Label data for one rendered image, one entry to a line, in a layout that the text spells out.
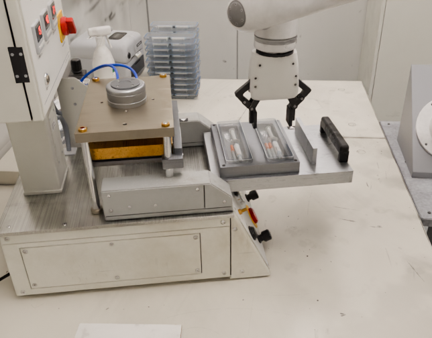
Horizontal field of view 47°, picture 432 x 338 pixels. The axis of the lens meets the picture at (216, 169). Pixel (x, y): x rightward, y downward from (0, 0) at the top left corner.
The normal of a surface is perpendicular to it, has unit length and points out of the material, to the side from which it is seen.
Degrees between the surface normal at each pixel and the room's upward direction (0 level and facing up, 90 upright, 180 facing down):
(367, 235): 0
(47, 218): 0
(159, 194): 90
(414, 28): 90
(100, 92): 0
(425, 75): 46
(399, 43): 90
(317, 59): 90
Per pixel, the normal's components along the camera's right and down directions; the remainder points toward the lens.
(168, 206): 0.11, 0.51
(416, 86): -0.11, -0.22
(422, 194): -0.02, -0.85
